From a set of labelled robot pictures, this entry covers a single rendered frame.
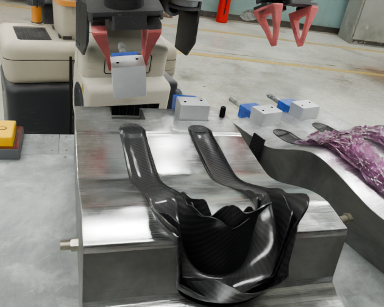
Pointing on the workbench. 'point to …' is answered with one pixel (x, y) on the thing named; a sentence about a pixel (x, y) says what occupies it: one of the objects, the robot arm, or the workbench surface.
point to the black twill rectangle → (256, 145)
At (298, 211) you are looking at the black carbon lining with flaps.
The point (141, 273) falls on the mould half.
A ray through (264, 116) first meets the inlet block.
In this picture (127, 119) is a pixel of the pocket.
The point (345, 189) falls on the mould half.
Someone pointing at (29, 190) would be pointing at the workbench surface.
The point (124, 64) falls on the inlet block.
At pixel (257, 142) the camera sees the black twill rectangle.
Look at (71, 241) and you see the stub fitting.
